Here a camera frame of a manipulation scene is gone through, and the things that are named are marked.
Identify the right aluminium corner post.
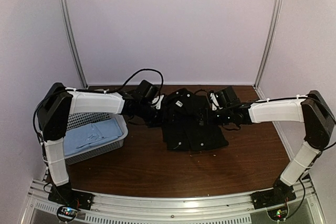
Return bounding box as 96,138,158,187
254,0,284,90

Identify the folded light blue shirt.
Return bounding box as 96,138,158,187
64,118,123,157

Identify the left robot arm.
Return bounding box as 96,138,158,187
33,80,164,205

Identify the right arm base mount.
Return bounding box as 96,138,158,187
251,186,297,209

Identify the black long sleeve shirt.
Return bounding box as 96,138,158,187
161,88,229,152

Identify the left circuit board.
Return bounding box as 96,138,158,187
56,206,80,222

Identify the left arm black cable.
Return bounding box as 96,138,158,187
119,68,165,99

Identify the circuit board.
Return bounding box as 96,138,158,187
267,207,289,221
56,206,80,222

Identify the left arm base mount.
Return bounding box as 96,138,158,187
48,187,93,210

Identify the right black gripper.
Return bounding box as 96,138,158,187
195,108,232,126

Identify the white plastic mesh basket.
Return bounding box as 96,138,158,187
64,112,128,165

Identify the left aluminium corner post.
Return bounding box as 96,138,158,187
59,0,88,89

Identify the front aluminium rail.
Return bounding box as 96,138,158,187
26,179,320,224

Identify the aluminium corner post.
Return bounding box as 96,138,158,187
59,0,88,89
254,0,284,90

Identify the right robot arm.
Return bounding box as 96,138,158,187
198,87,335,204

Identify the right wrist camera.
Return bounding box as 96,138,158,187
209,91,219,111

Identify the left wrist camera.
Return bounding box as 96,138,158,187
151,94,165,110

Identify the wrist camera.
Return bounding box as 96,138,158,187
209,91,219,111
151,94,165,110

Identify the right circuit board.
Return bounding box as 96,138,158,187
267,207,289,221

